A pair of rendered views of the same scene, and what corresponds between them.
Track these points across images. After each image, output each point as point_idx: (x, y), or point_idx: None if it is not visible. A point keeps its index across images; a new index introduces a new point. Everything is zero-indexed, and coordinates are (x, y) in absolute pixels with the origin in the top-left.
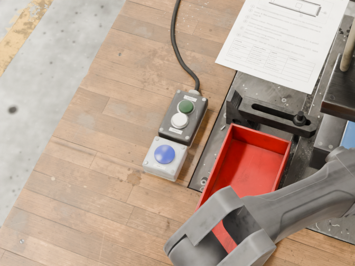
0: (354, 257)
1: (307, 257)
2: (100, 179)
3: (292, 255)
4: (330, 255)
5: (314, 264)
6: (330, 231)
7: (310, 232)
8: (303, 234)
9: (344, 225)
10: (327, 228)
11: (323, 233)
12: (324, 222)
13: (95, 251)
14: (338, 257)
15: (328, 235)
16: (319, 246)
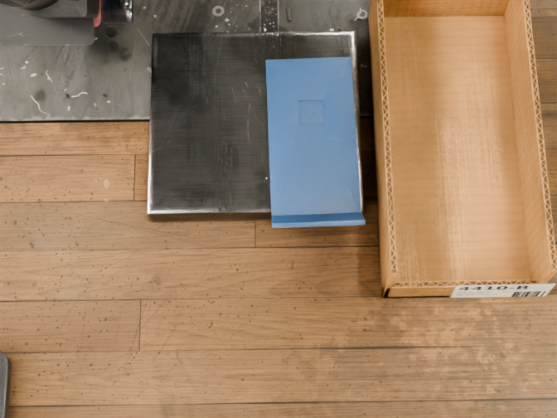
0: (134, 146)
1: (38, 181)
2: None
3: (4, 187)
4: (84, 159)
5: (55, 190)
6: (73, 111)
7: (31, 127)
8: (16, 137)
9: (96, 88)
10: (65, 106)
11: (58, 119)
12: (54, 98)
13: None
14: (101, 157)
15: (70, 120)
16: (56, 149)
